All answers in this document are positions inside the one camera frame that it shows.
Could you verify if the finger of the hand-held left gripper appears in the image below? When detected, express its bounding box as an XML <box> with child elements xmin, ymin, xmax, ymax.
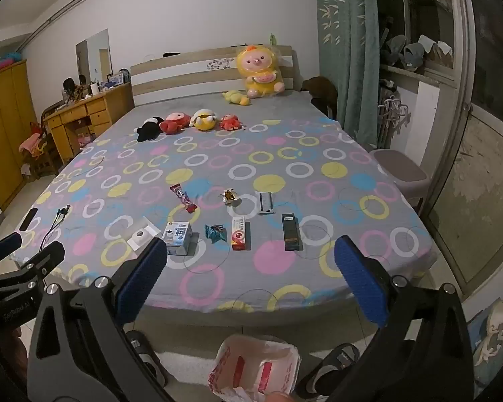
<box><xmin>0</xmin><ymin>232</ymin><xmax>22</xmax><ymax>266</ymax></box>
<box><xmin>0</xmin><ymin>241</ymin><xmax>65</xmax><ymax>289</ymax></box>

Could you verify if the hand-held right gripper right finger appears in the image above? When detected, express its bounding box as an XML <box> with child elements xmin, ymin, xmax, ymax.
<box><xmin>334</xmin><ymin>236</ymin><xmax>474</xmax><ymax>402</ymax></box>

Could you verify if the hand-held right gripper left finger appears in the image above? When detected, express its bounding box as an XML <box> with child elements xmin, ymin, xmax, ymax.
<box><xmin>27</xmin><ymin>238</ymin><xmax>168</xmax><ymax>402</ymax></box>

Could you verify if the white square box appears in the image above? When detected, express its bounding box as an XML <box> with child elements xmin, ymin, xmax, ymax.
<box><xmin>126</xmin><ymin>217</ymin><xmax>162</xmax><ymax>249</ymax></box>

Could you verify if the blue white milk carton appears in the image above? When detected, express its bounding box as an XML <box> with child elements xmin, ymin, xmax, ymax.
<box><xmin>162</xmin><ymin>222</ymin><xmax>193</xmax><ymax>257</ymax></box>

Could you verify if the dark long box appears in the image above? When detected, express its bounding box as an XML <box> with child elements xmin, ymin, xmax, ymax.
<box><xmin>281</xmin><ymin>213</ymin><xmax>303</xmax><ymax>252</ymax></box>

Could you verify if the white red-print plastic bag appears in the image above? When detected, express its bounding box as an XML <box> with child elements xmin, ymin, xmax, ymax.
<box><xmin>208</xmin><ymin>335</ymin><xmax>301</xmax><ymax>402</ymax></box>

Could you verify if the white grey box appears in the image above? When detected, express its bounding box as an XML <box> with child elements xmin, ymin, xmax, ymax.
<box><xmin>256</xmin><ymin>191</ymin><xmax>275</xmax><ymax>216</ymax></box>

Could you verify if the person's left forearm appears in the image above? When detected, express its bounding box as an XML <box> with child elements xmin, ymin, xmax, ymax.
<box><xmin>0</xmin><ymin>327</ymin><xmax>31</xmax><ymax>402</ymax></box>

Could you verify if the black phone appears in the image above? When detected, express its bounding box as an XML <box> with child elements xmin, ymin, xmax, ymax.
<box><xmin>19</xmin><ymin>208</ymin><xmax>39</xmax><ymax>232</ymax></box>

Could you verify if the black slipper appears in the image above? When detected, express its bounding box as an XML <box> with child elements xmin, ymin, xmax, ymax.
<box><xmin>295</xmin><ymin>343</ymin><xmax>361</xmax><ymax>400</ymax></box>
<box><xmin>126</xmin><ymin>331</ymin><xmax>168</xmax><ymax>390</ymax></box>

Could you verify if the blue snack packet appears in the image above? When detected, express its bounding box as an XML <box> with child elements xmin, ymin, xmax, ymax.
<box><xmin>205</xmin><ymin>224</ymin><xmax>228</xmax><ymax>244</ymax></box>

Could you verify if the red snack stick packet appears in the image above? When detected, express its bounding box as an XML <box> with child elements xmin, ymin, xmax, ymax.
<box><xmin>170</xmin><ymin>184</ymin><xmax>199</xmax><ymax>213</ymax></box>

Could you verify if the chair with pink clothes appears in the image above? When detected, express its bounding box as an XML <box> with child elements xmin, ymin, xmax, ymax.
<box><xmin>19</xmin><ymin>121</ymin><xmax>59</xmax><ymax>181</ymax></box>

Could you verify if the red white medicine box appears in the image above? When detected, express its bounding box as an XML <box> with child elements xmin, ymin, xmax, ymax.
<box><xmin>231</xmin><ymin>216</ymin><xmax>251</xmax><ymax>251</ymax></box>

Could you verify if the yellow wooden wardrobe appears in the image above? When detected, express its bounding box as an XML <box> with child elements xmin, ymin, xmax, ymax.
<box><xmin>0</xmin><ymin>59</ymin><xmax>38</xmax><ymax>212</ymax></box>

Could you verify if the pink stool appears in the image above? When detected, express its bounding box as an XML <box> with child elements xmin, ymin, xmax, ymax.
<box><xmin>369</xmin><ymin>148</ymin><xmax>430</xmax><ymax>214</ymax></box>

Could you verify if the blue white patterned board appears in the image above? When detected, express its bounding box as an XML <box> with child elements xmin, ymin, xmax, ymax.
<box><xmin>465</xmin><ymin>285</ymin><xmax>503</xmax><ymax>386</ymax></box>

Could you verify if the black white plush toy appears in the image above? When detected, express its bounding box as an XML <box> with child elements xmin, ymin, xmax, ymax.
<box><xmin>135</xmin><ymin>117</ymin><xmax>165</xmax><ymax>143</ymax></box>

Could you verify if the bed with circle-print sheet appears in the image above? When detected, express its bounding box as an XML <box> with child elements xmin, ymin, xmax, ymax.
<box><xmin>14</xmin><ymin>92</ymin><xmax>439</xmax><ymax>315</ymax></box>

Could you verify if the wooden dresser desk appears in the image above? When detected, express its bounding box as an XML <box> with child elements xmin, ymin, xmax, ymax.
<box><xmin>44</xmin><ymin>84</ymin><xmax>135</xmax><ymax>164</ymax></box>

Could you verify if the large red plush toy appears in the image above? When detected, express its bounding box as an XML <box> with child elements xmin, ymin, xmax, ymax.
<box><xmin>159</xmin><ymin>112</ymin><xmax>191</xmax><ymax>135</ymax></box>

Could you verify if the yellow white plush toy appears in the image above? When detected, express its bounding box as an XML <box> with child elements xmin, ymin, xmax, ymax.
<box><xmin>188</xmin><ymin>109</ymin><xmax>218</xmax><ymax>131</ymax></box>

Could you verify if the small red plush toy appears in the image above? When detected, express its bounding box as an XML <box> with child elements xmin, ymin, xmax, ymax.
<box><xmin>219</xmin><ymin>114</ymin><xmax>244</xmax><ymax>131</ymax></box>

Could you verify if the bundle of clothes hangers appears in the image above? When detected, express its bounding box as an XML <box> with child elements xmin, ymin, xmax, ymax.
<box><xmin>378</xmin><ymin>79</ymin><xmax>411</xmax><ymax>147</ymax></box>

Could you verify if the pink blue fluffy bundle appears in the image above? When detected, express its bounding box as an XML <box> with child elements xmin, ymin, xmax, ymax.
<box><xmin>0</xmin><ymin>52</ymin><xmax>26</xmax><ymax>76</ymax></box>

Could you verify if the brown plush toy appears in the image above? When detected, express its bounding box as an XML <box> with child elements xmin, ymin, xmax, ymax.
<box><xmin>300</xmin><ymin>76</ymin><xmax>338</xmax><ymax>118</ymax></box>

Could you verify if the yellow green plush toy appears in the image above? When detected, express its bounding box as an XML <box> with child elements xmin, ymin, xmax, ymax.
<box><xmin>222</xmin><ymin>90</ymin><xmax>252</xmax><ymax>107</ymax></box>

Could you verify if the wooden striped headboard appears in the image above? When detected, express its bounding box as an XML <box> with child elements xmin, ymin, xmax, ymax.
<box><xmin>130</xmin><ymin>45</ymin><xmax>296</xmax><ymax>107</ymax></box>

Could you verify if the grey cap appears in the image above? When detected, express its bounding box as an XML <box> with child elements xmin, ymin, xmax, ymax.
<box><xmin>381</xmin><ymin>35</ymin><xmax>407</xmax><ymax>65</ymax></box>
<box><xmin>402</xmin><ymin>43</ymin><xmax>426</xmax><ymax>72</ymax></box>

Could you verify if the green leaf-print curtain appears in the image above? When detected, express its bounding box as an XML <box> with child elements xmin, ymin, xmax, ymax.
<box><xmin>314</xmin><ymin>0</ymin><xmax>382</xmax><ymax>149</ymax></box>

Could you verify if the big yellow pig plush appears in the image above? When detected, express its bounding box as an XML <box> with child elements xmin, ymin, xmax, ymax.
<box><xmin>235</xmin><ymin>45</ymin><xmax>286</xmax><ymax>98</ymax></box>

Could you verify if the wall mirror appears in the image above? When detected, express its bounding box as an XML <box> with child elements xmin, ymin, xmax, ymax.
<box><xmin>75</xmin><ymin>29</ymin><xmax>112</xmax><ymax>86</ymax></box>

